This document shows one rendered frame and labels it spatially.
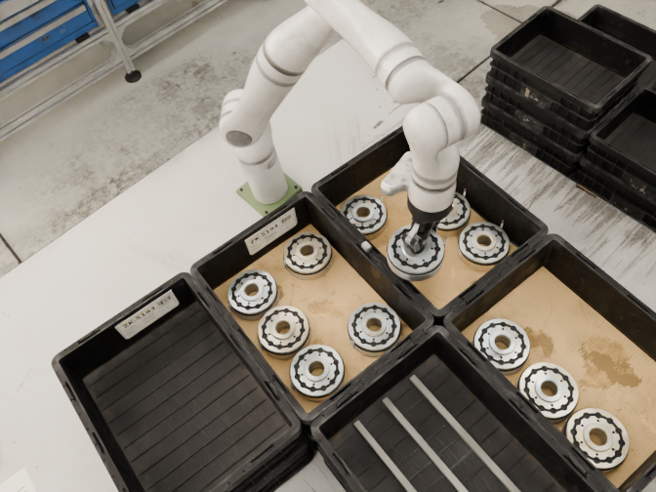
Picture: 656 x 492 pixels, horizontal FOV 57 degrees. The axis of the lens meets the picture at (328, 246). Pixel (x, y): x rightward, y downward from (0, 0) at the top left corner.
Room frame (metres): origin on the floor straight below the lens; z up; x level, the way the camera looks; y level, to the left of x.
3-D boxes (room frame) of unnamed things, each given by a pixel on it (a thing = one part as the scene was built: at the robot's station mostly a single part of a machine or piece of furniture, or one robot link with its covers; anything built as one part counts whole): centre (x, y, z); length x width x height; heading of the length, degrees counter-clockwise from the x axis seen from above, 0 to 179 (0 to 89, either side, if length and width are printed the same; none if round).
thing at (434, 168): (0.56, -0.17, 1.26); 0.09 x 0.07 x 0.15; 111
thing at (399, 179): (0.58, -0.17, 1.17); 0.11 x 0.09 x 0.06; 46
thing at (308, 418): (0.54, 0.05, 0.92); 0.40 x 0.30 x 0.02; 30
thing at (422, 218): (0.57, -0.18, 1.09); 0.08 x 0.08 x 0.09
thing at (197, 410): (0.39, 0.31, 0.87); 0.40 x 0.30 x 0.11; 30
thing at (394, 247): (0.55, -0.16, 1.00); 0.10 x 0.10 x 0.01
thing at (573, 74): (1.41, -0.85, 0.37); 0.40 x 0.30 x 0.45; 35
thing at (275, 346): (0.50, 0.11, 0.86); 0.10 x 0.10 x 0.01
